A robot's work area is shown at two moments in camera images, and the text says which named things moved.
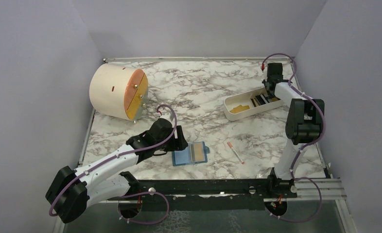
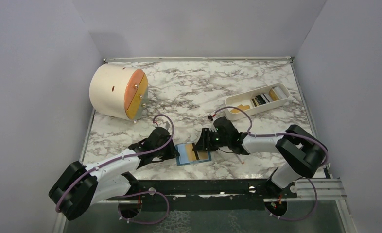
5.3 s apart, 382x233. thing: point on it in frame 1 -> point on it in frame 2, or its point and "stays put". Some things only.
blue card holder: [195, 153] stays put
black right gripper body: [265, 81] -> [216, 141]
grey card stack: [261, 99] stays put
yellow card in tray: [239, 108] stays put
